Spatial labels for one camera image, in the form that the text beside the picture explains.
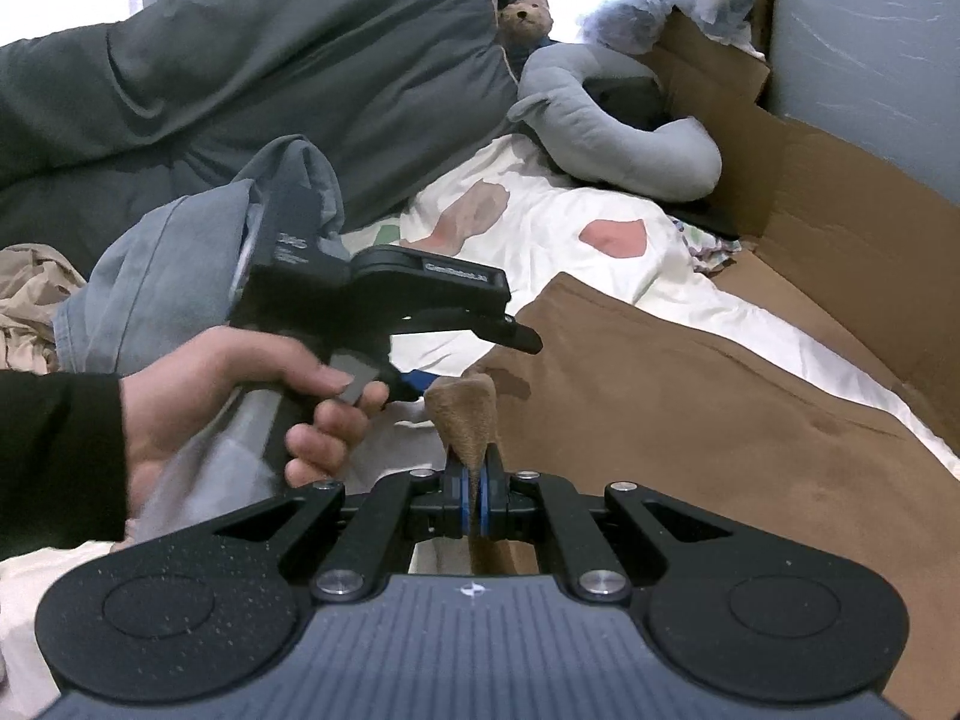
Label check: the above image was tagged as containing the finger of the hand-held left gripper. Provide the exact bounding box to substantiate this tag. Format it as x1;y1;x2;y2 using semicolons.
382;364;451;407
405;311;544;356

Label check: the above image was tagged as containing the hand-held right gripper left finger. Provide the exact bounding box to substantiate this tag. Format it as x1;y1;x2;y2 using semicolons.
150;450;473;604

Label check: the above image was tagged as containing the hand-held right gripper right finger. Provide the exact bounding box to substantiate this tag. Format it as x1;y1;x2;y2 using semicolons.
478;450;818;605

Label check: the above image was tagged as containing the brown printed t-shirt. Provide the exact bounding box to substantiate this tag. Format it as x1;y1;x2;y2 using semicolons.
424;272;960;578

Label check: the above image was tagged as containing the person's left hand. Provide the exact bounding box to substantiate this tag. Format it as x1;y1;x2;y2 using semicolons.
120;326;392;492

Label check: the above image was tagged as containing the white printed bed sheet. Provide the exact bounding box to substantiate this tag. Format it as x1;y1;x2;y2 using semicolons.
0;133;960;720

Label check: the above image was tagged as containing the blue-grey garment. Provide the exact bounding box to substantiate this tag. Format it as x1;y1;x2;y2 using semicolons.
52;133;350;376

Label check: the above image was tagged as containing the grey neck pillow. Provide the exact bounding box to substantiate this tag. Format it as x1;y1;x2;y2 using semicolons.
506;43;725;202

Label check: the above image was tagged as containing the floral cloth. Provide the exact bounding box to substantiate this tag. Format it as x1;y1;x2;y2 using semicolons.
671;221;745;275

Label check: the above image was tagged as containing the dark grey duvet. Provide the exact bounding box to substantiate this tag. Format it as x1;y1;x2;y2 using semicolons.
0;0;526;235

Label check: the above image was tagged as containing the beige cloth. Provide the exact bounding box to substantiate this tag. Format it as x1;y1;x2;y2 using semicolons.
0;242;91;374

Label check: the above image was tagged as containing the brown teddy bear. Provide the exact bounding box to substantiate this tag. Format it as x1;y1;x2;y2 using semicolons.
491;0;560;53

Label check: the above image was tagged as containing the fluffy blue-grey plush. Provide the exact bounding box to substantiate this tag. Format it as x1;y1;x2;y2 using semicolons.
574;0;676;57

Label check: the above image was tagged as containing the brown cardboard sheet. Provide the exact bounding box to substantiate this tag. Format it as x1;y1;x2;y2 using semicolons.
645;7;960;436

